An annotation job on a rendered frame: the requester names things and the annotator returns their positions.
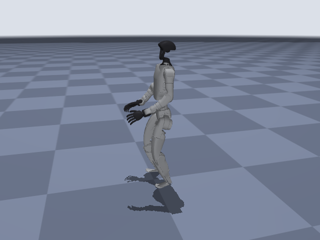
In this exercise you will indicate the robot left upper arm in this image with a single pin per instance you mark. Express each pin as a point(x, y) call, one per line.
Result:
point(169, 75)

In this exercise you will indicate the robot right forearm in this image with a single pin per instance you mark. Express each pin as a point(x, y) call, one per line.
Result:
point(146, 96)

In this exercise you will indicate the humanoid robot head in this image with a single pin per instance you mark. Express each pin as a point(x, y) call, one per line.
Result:
point(165, 47)

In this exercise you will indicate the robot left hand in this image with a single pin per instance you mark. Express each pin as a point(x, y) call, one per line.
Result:
point(137, 115)

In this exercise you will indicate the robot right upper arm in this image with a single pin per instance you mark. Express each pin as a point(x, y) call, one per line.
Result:
point(152, 84)

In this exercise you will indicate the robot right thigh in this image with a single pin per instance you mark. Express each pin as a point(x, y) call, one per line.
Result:
point(148, 132)

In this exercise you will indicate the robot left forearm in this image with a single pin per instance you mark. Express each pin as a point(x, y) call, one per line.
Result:
point(159, 105)

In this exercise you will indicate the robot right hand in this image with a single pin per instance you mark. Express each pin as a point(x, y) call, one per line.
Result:
point(132, 104)

